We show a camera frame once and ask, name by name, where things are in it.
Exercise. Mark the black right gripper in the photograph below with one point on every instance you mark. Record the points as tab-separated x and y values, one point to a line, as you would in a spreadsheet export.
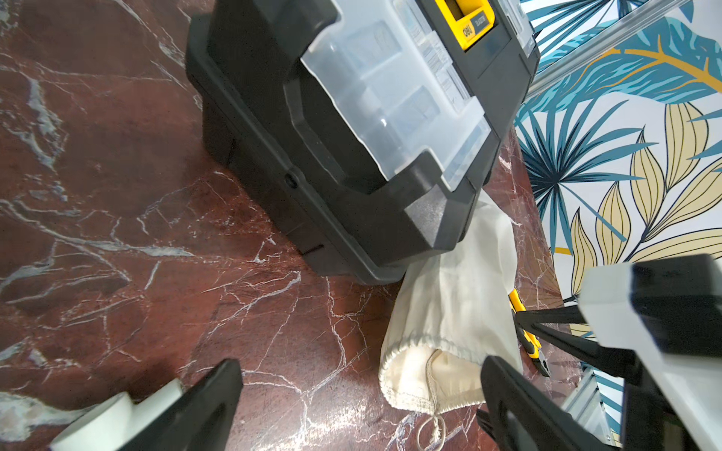
660	394

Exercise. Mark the cream cloth drawstring bag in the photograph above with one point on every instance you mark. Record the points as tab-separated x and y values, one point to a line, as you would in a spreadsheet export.
452	312

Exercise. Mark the black plastic toolbox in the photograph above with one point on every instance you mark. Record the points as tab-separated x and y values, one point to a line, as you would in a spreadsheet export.
366	130

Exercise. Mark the white PVC pipe tee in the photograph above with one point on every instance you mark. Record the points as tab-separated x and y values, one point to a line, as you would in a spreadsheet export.
113	423

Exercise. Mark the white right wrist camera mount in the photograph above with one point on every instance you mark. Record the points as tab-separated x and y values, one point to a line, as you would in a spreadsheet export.
668	312

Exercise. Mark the aluminium frame post right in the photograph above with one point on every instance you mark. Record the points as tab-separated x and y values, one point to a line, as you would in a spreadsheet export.
571	34

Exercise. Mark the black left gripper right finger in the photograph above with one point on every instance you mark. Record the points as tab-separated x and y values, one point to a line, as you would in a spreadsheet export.
520	417

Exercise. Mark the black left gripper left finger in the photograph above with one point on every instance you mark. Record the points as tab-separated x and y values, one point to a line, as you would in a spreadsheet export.
201	419

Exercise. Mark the yellow black pliers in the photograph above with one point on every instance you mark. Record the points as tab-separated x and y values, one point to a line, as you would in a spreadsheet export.
530	343

